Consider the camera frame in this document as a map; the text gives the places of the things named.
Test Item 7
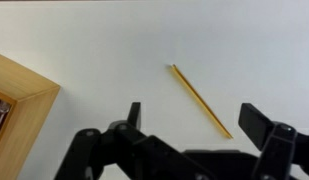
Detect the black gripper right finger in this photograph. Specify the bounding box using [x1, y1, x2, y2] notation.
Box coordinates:
[238, 102, 309, 180]

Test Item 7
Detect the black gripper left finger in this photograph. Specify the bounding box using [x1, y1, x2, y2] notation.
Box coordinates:
[55, 101, 212, 180]

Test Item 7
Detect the thin wooden stir stick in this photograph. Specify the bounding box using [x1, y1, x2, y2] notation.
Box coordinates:
[169, 63, 234, 140]

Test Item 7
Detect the wooden compartment organizer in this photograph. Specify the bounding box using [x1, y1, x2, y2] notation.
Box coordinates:
[0, 51, 61, 180]

